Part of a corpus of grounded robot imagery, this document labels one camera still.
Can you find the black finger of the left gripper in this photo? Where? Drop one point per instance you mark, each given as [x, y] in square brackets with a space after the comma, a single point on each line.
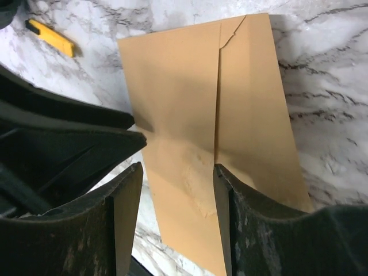
[24, 95]
[43, 167]

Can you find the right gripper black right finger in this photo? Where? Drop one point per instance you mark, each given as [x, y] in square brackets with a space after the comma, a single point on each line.
[260, 236]

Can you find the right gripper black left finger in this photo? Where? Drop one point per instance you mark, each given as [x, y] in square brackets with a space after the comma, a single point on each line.
[91, 235]

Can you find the brown kraft envelope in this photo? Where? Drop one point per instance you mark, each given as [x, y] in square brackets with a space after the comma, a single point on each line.
[206, 94]

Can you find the yellow utility knife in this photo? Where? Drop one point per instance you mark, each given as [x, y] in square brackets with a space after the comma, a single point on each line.
[51, 37]

